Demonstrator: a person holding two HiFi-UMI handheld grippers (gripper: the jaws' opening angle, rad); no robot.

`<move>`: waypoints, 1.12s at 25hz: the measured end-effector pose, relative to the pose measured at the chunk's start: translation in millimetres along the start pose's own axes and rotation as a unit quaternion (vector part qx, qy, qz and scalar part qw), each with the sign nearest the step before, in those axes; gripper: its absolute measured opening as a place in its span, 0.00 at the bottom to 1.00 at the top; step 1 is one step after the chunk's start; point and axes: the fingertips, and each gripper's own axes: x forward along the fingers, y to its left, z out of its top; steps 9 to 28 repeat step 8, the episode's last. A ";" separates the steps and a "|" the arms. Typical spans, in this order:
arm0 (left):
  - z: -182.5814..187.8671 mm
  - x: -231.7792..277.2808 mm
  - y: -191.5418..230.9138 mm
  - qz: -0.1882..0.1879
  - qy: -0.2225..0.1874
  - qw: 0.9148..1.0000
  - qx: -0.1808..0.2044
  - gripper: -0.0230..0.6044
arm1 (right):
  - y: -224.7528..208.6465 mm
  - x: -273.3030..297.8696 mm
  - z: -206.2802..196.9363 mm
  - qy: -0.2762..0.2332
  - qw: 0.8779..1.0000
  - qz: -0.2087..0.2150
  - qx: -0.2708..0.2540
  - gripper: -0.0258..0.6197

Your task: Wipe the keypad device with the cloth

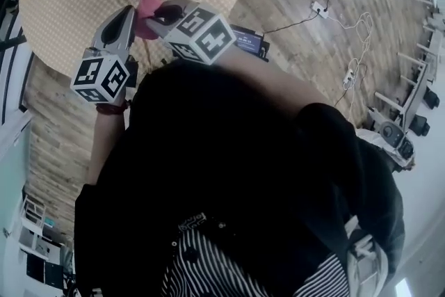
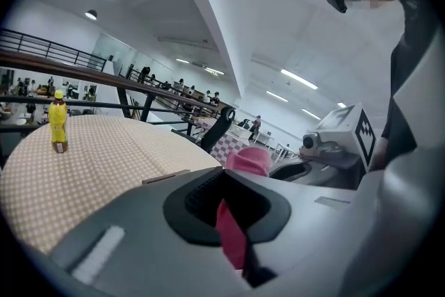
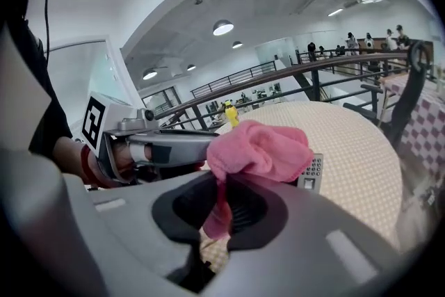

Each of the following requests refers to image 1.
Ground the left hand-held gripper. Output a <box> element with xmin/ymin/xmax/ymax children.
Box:
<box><xmin>70</xmin><ymin>5</ymin><xmax>140</xmax><ymax>104</ymax></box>

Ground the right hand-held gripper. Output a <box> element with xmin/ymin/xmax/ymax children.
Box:
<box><xmin>145</xmin><ymin>0</ymin><xmax>237</xmax><ymax>66</ymax></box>

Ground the person's right forearm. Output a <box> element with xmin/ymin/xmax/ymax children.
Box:
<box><xmin>213</xmin><ymin>45</ymin><xmax>331</xmax><ymax>113</ymax></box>

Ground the person's left forearm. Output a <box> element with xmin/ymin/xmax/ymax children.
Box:
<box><xmin>85</xmin><ymin>109</ymin><xmax>129</xmax><ymax>187</ymax></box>

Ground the black screen device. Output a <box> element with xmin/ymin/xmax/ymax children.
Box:
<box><xmin>231</xmin><ymin>24</ymin><xmax>270</xmax><ymax>63</ymax></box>

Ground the person's black shirt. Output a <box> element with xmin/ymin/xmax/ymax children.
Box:
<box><xmin>73</xmin><ymin>58</ymin><xmax>406</xmax><ymax>297</ymax></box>

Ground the small white power strip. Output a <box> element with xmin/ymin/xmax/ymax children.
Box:
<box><xmin>342</xmin><ymin>67</ymin><xmax>357</xmax><ymax>86</ymax></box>

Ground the white shelf unit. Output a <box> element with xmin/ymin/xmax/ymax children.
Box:
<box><xmin>17</xmin><ymin>194</ymin><xmax>76</xmax><ymax>289</ymax></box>

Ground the black white striped garment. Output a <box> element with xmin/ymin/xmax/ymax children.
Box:
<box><xmin>161</xmin><ymin>229</ymin><xmax>350</xmax><ymax>297</ymax></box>

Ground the grey wheeled device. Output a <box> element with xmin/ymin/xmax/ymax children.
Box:
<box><xmin>356</xmin><ymin>118</ymin><xmax>416</xmax><ymax>170</ymax></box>

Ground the dark red bracelet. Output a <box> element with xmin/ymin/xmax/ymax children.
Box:
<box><xmin>95</xmin><ymin>99</ymin><xmax>132</xmax><ymax>115</ymax></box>

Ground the black device cable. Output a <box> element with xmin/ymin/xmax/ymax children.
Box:
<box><xmin>262</xmin><ymin>12</ymin><xmax>319</xmax><ymax>35</ymax></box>

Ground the white cable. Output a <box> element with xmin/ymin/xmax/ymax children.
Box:
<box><xmin>326</xmin><ymin>12</ymin><xmax>375</xmax><ymax>122</ymax></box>

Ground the white desk frame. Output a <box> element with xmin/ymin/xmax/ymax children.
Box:
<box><xmin>373</xmin><ymin>20</ymin><xmax>439</xmax><ymax>136</ymax></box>

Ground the grey strap bag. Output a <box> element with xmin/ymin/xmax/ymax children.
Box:
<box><xmin>343</xmin><ymin>215</ymin><xmax>389</xmax><ymax>297</ymax></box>

